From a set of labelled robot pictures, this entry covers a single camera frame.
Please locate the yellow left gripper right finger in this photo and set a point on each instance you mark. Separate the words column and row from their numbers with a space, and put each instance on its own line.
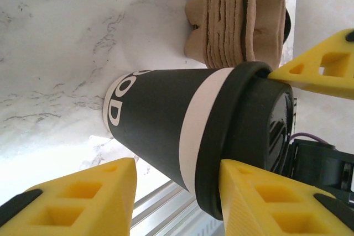
column 276, row 208

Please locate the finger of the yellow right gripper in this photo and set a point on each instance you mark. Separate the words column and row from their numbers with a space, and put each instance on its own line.
column 312, row 78

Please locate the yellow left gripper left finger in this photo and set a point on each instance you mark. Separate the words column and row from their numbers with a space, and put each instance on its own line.
column 83, row 205

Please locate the black white paper coffee cup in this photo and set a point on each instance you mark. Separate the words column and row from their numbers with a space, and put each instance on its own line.
column 160, row 125

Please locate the brown pulp cup carrier stack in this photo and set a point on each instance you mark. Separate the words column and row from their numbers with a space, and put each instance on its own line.
column 235, row 20

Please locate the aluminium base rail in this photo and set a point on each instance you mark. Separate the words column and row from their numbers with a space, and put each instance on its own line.
column 166, row 208

